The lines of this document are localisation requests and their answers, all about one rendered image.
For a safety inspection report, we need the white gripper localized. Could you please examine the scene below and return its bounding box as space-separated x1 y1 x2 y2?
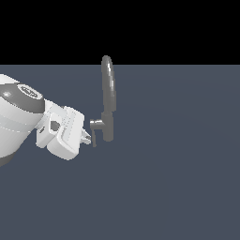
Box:
36 98 92 162

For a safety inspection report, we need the grey faucet handle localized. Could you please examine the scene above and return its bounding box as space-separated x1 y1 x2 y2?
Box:
89 118 103 148

